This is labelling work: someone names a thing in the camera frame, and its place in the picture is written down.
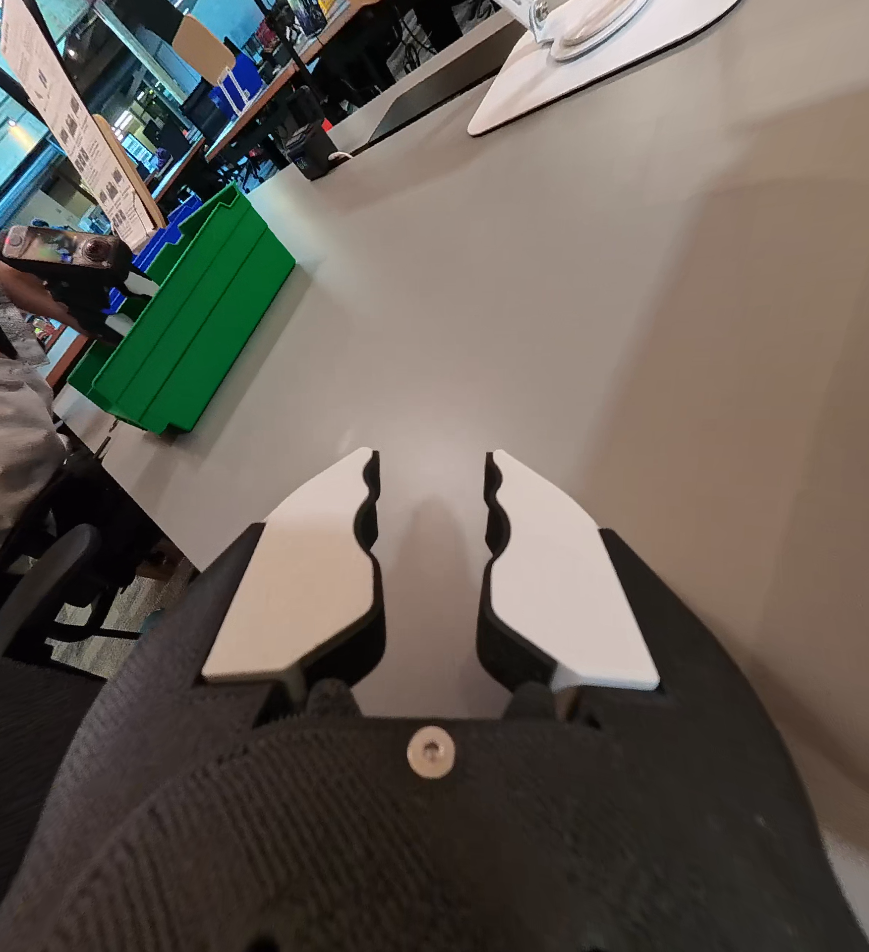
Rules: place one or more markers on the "instruction sheet on stand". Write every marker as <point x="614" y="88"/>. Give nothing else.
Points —
<point x="70" y="111"/>

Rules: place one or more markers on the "white document stand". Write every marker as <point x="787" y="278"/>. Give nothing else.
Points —
<point x="204" y="44"/>
<point x="590" y="67"/>

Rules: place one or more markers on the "black power adapter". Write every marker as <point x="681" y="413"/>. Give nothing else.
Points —
<point x="311" y="149"/>

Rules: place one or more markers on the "grey desk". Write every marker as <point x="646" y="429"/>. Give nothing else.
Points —
<point x="553" y="297"/>

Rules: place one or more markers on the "green plastic bin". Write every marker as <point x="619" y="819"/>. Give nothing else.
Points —
<point x="196" y="327"/>

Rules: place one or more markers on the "black desk strip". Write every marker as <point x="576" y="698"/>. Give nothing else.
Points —
<point x="434" y="97"/>

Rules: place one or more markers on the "black office chair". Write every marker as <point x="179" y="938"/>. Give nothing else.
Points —
<point x="55" y="580"/>

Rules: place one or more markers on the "wood-edged desk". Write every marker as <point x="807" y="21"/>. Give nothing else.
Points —
<point x="271" y="97"/>

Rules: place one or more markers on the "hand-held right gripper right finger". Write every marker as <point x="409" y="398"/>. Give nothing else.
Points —
<point x="568" y="595"/>

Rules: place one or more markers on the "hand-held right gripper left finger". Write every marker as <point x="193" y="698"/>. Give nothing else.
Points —
<point x="293" y="595"/>

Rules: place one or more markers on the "blue plastic bin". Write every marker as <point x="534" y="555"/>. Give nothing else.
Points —
<point x="153" y="249"/>

